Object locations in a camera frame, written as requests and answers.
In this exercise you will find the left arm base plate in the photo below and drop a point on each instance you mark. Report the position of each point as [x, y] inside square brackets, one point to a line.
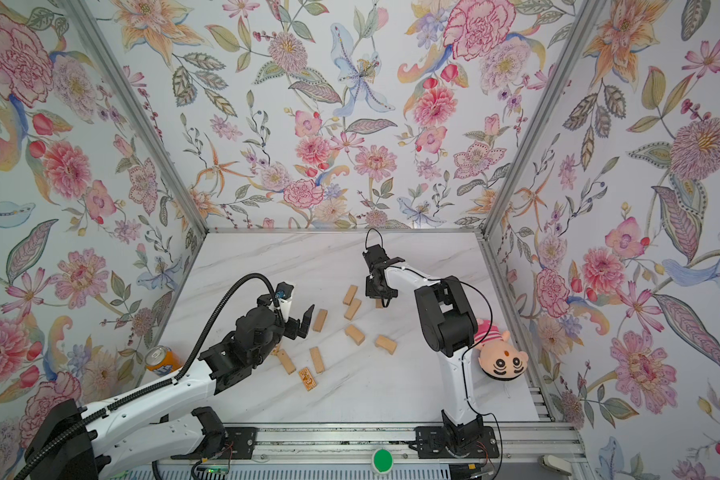
[237, 443]

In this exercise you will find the pink plush toy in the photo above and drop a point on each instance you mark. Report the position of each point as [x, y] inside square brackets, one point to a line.
[497, 356]

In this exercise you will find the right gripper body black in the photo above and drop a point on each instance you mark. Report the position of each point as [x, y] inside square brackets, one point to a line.
[373, 292]

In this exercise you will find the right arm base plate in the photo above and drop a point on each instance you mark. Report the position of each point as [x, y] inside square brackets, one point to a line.
[432, 442]

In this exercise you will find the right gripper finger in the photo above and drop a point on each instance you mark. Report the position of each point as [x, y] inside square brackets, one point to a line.
[387, 294]
[371, 291]

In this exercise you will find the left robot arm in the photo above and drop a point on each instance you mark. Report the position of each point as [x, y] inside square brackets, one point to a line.
[170, 416]

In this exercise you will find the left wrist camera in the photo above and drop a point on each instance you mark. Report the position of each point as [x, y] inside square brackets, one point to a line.
[284, 294]

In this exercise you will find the green round button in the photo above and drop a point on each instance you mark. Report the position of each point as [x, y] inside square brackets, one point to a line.
[382, 461]

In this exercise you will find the white device on rail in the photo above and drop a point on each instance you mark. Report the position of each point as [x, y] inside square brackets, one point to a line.
[557, 464]

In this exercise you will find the right corner aluminium post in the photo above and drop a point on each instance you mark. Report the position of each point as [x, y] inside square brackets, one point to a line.
[582, 27]

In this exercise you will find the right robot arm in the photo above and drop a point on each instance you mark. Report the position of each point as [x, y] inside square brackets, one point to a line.
[448, 326]

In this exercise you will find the plain flat wood block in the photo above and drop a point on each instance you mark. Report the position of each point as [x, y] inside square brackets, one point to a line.
[317, 360]
[286, 361]

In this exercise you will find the left corner aluminium post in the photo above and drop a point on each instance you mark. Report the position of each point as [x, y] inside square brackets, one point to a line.
[102, 54]

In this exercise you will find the arched wood block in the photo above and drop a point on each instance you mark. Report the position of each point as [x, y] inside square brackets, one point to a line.
[357, 336]
[386, 344]

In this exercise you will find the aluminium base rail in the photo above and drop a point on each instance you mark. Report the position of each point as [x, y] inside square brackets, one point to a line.
[344, 451]

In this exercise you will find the corner aluminium post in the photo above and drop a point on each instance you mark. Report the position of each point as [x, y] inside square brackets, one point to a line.
[582, 27]
[102, 54]

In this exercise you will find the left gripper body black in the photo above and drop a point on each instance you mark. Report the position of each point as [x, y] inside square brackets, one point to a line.
[278, 330]

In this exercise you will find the orange soda can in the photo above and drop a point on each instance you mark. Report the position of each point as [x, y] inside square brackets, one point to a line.
[161, 361]

